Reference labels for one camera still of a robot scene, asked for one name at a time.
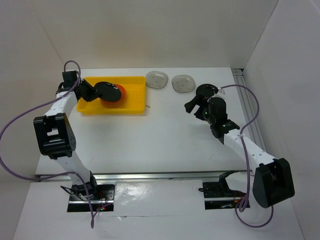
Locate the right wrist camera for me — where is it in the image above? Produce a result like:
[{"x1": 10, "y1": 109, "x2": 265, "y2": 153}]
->
[{"x1": 216, "y1": 87, "x2": 226, "y2": 98}]

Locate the yellow plastic bin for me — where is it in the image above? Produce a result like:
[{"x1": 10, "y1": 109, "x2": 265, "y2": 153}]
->
[{"x1": 76, "y1": 76, "x2": 146, "y2": 115}]

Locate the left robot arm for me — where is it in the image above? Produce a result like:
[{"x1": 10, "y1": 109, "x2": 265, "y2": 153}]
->
[{"x1": 33, "y1": 70, "x2": 99, "y2": 200}]

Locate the orange plate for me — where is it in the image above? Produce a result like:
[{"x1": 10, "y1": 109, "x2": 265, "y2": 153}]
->
[{"x1": 100, "y1": 84, "x2": 126, "y2": 108}]

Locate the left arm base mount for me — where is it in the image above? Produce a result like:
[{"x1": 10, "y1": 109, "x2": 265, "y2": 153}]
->
[{"x1": 60, "y1": 183, "x2": 115, "y2": 213}]

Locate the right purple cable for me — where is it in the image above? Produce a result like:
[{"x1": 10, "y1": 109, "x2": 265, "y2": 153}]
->
[{"x1": 218, "y1": 84, "x2": 275, "y2": 228}]

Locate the black plate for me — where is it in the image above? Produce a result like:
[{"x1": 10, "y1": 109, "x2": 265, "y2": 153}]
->
[
  {"x1": 94, "y1": 81, "x2": 121, "y2": 102},
  {"x1": 195, "y1": 83, "x2": 219, "y2": 99}
]

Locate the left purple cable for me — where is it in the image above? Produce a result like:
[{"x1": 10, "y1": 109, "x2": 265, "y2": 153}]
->
[{"x1": 0, "y1": 60, "x2": 111, "y2": 230}]

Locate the clear glass plate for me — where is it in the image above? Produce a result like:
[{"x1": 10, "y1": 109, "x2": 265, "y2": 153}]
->
[
  {"x1": 171, "y1": 74, "x2": 196, "y2": 94},
  {"x1": 145, "y1": 71, "x2": 169, "y2": 90}
]

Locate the aluminium rail front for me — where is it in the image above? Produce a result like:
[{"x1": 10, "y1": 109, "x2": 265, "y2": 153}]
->
[{"x1": 37, "y1": 169, "x2": 253, "y2": 183}]

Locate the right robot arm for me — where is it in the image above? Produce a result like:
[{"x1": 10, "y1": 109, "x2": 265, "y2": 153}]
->
[{"x1": 184, "y1": 94, "x2": 295, "y2": 209}]

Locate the aluminium rail right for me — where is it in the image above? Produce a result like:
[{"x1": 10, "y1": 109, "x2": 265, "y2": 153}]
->
[{"x1": 231, "y1": 68, "x2": 267, "y2": 151}]

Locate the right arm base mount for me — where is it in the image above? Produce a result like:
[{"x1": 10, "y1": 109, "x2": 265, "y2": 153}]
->
[{"x1": 198, "y1": 170, "x2": 245, "y2": 210}]

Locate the purple cable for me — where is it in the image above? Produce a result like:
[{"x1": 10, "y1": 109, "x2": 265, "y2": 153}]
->
[
  {"x1": 0, "y1": 60, "x2": 111, "y2": 230},
  {"x1": 218, "y1": 84, "x2": 275, "y2": 228}
]

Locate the aluminium rail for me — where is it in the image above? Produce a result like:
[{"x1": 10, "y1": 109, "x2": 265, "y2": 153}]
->
[
  {"x1": 37, "y1": 169, "x2": 253, "y2": 183},
  {"x1": 231, "y1": 68, "x2": 267, "y2": 151}
]

